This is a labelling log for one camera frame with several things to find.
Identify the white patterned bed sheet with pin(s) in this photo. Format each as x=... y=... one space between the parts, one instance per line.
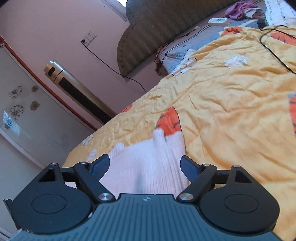
x=279 y=12

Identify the gold tower air conditioner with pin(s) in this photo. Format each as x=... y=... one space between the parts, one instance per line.
x=78 y=92

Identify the yellow carrot print quilt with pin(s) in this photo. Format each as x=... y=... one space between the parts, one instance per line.
x=236 y=105

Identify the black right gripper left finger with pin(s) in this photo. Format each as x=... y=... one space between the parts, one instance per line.
x=89 y=176

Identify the white remote control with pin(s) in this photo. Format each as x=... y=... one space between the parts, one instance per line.
x=219 y=21

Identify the white wall power socket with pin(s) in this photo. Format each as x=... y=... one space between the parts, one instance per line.
x=88 y=38

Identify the pink knitted sweater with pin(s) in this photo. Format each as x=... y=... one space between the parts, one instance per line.
x=148 y=167

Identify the frosted glass sliding door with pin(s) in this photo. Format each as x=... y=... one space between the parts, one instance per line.
x=32 y=120

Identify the grey plaid pillow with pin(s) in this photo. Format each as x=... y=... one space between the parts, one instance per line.
x=171 y=54

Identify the olive cloud-shaped headboard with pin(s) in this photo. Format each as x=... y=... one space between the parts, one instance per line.
x=154 y=23

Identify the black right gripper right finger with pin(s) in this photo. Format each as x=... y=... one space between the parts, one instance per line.
x=200 y=177

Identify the purple crumpled cloth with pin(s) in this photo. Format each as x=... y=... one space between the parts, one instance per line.
x=244 y=10

